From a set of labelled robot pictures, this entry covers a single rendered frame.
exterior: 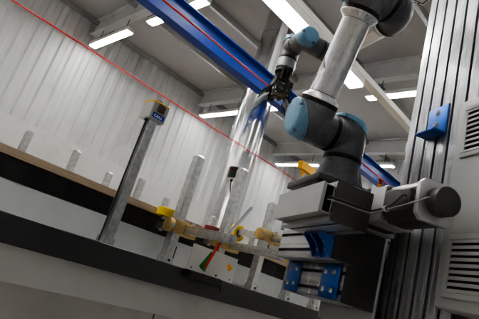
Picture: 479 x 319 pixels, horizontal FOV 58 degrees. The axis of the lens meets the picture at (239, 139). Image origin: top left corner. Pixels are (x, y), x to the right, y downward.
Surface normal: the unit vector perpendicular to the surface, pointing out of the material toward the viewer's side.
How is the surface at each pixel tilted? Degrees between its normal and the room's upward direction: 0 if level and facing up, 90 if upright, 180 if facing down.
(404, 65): 90
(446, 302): 90
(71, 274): 90
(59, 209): 90
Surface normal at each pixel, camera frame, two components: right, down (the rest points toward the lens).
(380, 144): -0.66, -0.42
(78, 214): 0.70, -0.03
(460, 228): -0.92, -0.35
